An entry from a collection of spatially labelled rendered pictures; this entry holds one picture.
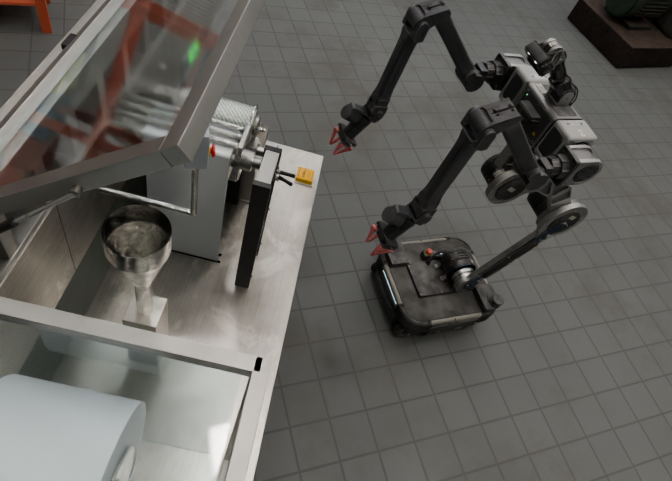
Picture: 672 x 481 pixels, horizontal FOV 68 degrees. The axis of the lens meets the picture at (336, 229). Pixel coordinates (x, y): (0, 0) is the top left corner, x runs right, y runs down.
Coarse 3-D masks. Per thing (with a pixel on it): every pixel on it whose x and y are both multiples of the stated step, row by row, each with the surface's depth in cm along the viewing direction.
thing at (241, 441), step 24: (0, 312) 82; (24, 312) 83; (48, 312) 84; (96, 336) 84; (120, 336) 85; (144, 336) 86; (168, 336) 87; (192, 360) 86; (216, 360) 86; (240, 360) 87; (264, 360) 88; (264, 384) 86; (240, 408) 103; (240, 432) 80; (240, 456) 78; (240, 480) 76
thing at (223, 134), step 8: (216, 120) 141; (216, 128) 139; (224, 128) 143; (232, 128) 142; (240, 128) 142; (248, 128) 142; (216, 136) 140; (224, 136) 141; (232, 136) 140; (240, 136) 140; (248, 136) 145; (216, 144) 138; (224, 144) 138; (232, 144) 138; (240, 144) 138; (240, 152) 138
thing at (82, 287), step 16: (144, 176) 180; (128, 192) 166; (144, 192) 185; (112, 208) 155; (96, 240) 148; (96, 256) 152; (80, 272) 142; (96, 272) 156; (80, 288) 146; (96, 288) 160; (64, 304) 137; (80, 304) 149
